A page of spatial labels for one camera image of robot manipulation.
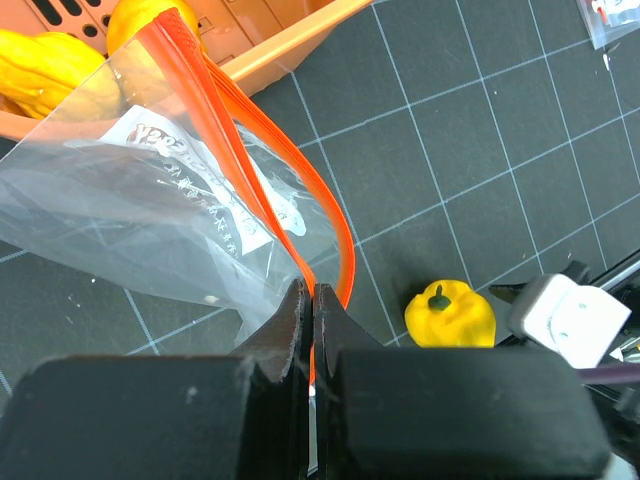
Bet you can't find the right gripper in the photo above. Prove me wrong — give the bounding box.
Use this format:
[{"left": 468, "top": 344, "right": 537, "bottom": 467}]
[{"left": 489, "top": 261, "right": 639, "bottom": 350}]

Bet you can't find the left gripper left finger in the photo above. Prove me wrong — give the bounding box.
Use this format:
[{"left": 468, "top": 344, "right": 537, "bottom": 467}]
[{"left": 1, "top": 280, "right": 312, "bottom": 479}]

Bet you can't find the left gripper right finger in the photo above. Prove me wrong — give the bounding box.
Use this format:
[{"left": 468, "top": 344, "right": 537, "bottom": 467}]
[{"left": 313, "top": 285, "right": 611, "bottom": 479}]

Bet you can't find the yellow toy pepper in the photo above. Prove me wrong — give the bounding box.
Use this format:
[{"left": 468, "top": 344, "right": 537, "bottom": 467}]
[{"left": 404, "top": 279, "right": 497, "bottom": 348}]

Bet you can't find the clear zip bag orange zipper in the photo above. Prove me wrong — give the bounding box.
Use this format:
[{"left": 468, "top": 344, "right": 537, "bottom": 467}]
[{"left": 1, "top": 8, "right": 356, "bottom": 340}]

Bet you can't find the orange plastic basket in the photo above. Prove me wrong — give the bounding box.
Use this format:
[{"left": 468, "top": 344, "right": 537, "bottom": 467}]
[{"left": 0, "top": 0, "right": 376, "bottom": 143}]

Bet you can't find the spare clear zip bag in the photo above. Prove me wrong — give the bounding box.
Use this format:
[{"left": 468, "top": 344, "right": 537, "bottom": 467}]
[{"left": 576, "top": 0, "right": 640, "bottom": 49}]

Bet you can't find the yellow toy squash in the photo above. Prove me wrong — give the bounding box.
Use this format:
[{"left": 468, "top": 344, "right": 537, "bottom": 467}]
[{"left": 1, "top": 29, "right": 105, "bottom": 119}]

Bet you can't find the orange toy fruit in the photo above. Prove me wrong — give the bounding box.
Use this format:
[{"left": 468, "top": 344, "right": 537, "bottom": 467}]
[{"left": 105, "top": 0, "right": 206, "bottom": 59}]

